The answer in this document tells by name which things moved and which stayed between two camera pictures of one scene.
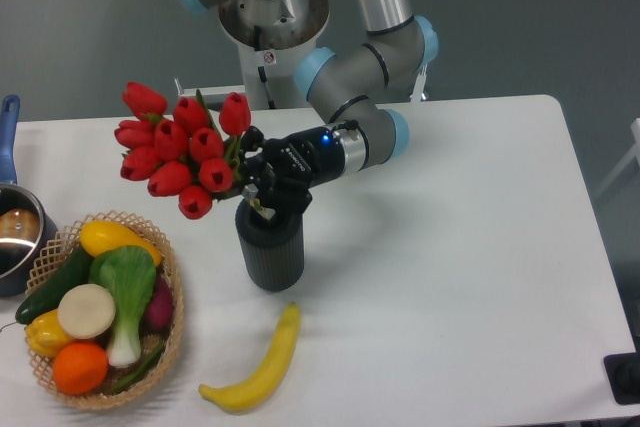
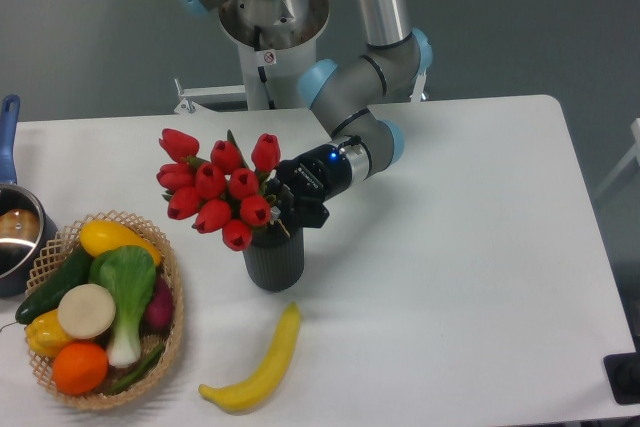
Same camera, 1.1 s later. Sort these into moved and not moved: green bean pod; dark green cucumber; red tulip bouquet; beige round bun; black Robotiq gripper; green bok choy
Moved: black Robotiq gripper; red tulip bouquet
Not moved: dark green cucumber; beige round bun; green bok choy; green bean pod
